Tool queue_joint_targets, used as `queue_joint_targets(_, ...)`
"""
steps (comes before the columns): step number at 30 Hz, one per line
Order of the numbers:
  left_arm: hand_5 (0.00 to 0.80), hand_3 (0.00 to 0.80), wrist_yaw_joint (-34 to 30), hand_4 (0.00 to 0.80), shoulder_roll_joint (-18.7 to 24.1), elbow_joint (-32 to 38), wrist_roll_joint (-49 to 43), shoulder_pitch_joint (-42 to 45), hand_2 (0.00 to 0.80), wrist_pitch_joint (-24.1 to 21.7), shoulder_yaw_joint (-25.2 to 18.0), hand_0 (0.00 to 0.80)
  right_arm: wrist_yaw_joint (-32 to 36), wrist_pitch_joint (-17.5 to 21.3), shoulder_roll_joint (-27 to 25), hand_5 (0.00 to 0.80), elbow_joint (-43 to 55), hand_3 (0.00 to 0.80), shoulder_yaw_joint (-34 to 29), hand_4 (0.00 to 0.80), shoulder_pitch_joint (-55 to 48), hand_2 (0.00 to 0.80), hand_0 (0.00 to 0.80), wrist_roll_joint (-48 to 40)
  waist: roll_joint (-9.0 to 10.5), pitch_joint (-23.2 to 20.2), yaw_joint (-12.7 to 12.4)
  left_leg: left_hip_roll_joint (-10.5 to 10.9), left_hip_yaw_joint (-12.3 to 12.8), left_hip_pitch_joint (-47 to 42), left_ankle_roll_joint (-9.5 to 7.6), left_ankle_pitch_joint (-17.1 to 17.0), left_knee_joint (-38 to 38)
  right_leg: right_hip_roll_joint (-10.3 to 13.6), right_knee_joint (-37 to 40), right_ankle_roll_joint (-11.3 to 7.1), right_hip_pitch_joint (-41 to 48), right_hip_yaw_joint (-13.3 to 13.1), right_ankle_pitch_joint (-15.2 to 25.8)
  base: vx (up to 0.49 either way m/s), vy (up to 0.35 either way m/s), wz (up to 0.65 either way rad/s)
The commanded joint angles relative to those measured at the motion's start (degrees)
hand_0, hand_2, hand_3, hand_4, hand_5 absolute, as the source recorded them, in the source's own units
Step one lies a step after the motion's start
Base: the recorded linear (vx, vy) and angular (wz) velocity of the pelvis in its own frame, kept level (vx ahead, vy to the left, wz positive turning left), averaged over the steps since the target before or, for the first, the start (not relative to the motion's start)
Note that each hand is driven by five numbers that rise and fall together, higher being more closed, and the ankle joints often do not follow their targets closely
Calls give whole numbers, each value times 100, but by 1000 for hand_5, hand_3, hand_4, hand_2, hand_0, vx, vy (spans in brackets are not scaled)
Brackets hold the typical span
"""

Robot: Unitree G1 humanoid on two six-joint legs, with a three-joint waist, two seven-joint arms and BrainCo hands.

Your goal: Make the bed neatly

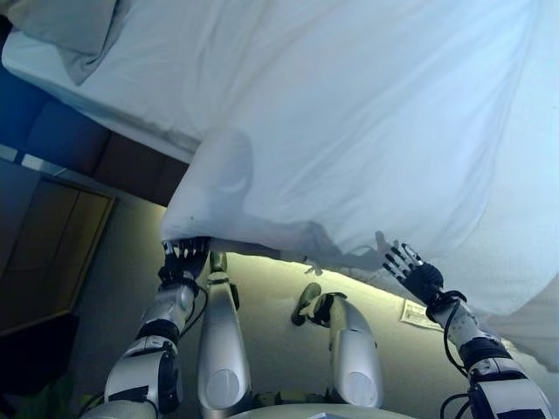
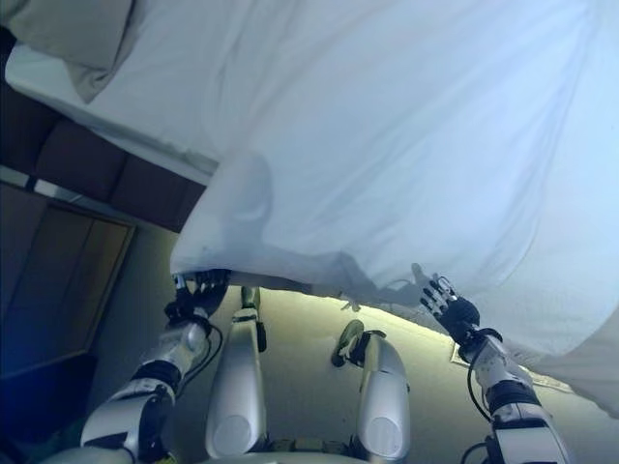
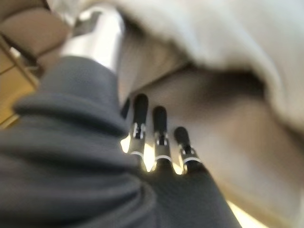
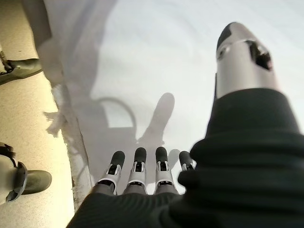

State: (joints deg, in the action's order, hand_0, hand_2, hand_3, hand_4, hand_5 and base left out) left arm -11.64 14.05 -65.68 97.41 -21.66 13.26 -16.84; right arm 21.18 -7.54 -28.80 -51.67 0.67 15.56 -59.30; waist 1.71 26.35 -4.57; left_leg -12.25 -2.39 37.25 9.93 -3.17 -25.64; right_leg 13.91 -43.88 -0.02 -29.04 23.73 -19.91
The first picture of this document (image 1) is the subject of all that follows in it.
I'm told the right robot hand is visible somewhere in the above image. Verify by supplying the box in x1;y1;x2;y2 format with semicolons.
380;238;445;305

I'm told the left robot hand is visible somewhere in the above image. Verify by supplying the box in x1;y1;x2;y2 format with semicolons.
157;235;210;283

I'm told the white duvet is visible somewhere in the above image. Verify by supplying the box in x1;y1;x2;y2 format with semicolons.
160;0;559;315

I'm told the silver left robot leg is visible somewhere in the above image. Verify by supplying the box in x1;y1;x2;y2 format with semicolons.
196;251;253;412

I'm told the silver robot leg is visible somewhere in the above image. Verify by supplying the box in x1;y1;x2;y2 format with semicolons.
196;251;253;412
291;282;386;409

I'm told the silver right robot leg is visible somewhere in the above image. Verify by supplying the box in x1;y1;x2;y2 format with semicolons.
291;282;386;409

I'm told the wooden nightstand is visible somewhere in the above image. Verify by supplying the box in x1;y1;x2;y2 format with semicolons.
0;159;119;337

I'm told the mattress with white sheet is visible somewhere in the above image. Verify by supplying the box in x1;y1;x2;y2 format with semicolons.
2;0;219;165

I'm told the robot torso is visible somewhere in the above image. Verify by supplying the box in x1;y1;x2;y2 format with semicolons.
187;403;394;419

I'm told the large beige pillow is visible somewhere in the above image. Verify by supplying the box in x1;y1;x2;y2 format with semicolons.
7;0;132;86

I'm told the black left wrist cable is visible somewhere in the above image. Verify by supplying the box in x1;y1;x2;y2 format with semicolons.
174;283;210;341

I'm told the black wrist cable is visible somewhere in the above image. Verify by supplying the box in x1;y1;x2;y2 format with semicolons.
174;283;210;341
440;300;471;376

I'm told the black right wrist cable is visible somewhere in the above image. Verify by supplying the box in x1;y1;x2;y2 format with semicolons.
440;300;471;376

